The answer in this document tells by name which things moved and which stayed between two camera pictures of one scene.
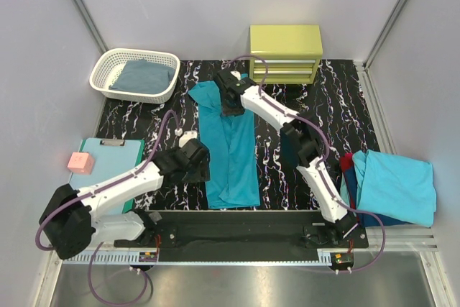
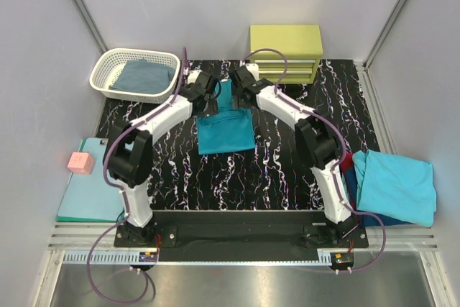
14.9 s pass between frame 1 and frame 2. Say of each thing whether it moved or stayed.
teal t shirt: moved
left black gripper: moved
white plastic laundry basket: stayed
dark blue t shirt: stayed
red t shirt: stayed
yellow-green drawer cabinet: stayed
